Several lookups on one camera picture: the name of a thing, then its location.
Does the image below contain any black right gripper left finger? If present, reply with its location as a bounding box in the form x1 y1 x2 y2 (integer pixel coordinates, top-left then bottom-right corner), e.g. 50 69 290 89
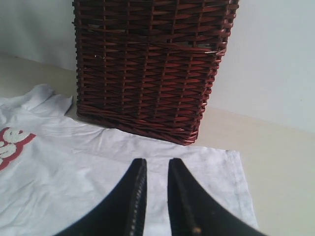
57 158 147 236

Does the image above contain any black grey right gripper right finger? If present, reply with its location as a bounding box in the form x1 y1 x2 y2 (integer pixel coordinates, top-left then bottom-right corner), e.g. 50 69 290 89
167 158 263 236

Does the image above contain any white t-shirt red lettering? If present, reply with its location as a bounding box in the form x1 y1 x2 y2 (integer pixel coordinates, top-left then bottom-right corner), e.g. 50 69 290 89
0 85 257 236

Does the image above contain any dark red wicker basket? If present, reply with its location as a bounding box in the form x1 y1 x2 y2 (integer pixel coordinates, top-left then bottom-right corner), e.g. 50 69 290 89
72 0 239 146

